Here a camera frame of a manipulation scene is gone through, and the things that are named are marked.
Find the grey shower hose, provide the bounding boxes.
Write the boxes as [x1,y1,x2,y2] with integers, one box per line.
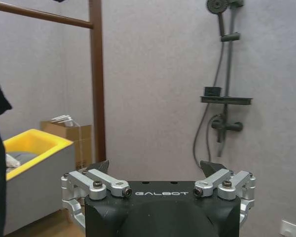
[192,34,225,167]

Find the brown cardboard box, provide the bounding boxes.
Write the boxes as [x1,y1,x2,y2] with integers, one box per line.
[40,115,93,171]

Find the dark grey shower shelf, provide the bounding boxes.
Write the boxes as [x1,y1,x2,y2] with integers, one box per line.
[200,95,254,105]

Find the grey and white laundry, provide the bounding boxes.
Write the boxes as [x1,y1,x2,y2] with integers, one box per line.
[5,151,37,168]

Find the yellow and grey bin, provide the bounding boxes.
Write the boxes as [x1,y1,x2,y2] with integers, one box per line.
[1,128,76,235]

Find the dark grey shower mixer tap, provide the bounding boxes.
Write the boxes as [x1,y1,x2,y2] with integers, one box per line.
[211,114,243,143]

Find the dark grey shower rail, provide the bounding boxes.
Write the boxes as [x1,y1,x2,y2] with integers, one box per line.
[220,0,245,157]

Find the grey shower head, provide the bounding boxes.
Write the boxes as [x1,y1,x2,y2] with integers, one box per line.
[206,0,229,36]

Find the brown wooden clothes rack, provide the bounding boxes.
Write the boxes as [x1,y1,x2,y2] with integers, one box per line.
[0,0,107,166]

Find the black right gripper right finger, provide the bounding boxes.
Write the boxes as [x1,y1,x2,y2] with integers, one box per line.
[193,159,257,225]

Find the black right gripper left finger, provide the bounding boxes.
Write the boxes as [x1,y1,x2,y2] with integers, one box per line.
[60,159,132,228]

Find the white wall socket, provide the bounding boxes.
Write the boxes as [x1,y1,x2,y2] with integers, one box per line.
[280,219,296,237]

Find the small black box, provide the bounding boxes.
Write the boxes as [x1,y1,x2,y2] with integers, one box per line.
[203,86,222,97]

